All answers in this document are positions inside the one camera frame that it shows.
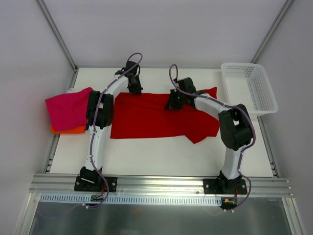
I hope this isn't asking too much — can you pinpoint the red t shirt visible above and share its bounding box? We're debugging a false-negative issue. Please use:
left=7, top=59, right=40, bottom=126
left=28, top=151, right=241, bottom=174
left=111, top=93, right=220, bottom=144

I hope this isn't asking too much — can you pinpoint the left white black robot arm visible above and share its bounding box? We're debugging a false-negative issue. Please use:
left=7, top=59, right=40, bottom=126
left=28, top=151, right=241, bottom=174
left=74, top=61, right=143, bottom=192

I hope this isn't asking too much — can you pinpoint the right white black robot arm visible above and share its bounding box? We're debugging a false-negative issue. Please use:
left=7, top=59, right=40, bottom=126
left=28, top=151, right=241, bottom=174
left=165, top=77, right=255, bottom=194

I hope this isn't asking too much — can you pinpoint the folded white t shirt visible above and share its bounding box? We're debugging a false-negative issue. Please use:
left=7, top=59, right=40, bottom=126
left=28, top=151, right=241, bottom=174
left=66, top=88, right=75, bottom=94

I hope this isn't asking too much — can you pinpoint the folded orange t shirt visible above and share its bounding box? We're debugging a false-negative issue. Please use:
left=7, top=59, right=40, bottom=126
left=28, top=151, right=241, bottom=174
left=49, top=125, right=86, bottom=135

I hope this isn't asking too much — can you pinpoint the folded pink t shirt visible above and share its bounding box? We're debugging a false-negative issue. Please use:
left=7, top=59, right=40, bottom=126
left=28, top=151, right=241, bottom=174
left=45, top=87, right=92, bottom=131

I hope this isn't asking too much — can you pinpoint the white plastic basket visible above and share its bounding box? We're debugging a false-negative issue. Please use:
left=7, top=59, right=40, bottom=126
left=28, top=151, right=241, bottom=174
left=221, top=63, right=278, bottom=116

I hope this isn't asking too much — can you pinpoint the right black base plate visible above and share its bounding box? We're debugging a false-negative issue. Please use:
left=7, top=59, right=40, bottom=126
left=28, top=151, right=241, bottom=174
left=203, top=178, right=247, bottom=195

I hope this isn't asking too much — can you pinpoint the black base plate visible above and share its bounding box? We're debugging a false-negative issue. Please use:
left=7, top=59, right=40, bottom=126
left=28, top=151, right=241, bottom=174
left=74, top=176, right=117, bottom=192
left=203, top=178, right=247, bottom=195

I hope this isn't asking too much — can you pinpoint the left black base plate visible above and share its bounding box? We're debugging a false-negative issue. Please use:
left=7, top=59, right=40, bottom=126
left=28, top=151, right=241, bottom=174
left=74, top=176, right=117, bottom=192

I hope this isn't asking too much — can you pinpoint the left aluminium frame post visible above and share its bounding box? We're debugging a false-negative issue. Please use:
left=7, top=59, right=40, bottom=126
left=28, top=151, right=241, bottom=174
left=35, top=0, right=77, bottom=71

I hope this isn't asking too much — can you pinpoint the aluminium frame post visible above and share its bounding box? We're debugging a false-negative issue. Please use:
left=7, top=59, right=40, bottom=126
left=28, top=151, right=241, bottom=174
left=250, top=0, right=296, bottom=64
left=35, top=0, right=77, bottom=71

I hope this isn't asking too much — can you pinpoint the white slotted cable duct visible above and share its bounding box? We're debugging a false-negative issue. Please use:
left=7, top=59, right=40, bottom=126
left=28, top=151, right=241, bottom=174
left=40, top=193, right=222, bottom=207

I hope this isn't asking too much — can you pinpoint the aluminium mounting rail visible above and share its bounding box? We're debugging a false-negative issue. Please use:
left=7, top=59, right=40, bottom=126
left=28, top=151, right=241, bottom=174
left=29, top=174, right=294, bottom=198

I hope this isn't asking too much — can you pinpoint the right aluminium frame post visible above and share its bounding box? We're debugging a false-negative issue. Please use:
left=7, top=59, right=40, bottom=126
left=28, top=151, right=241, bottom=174
left=250, top=0, right=296, bottom=64

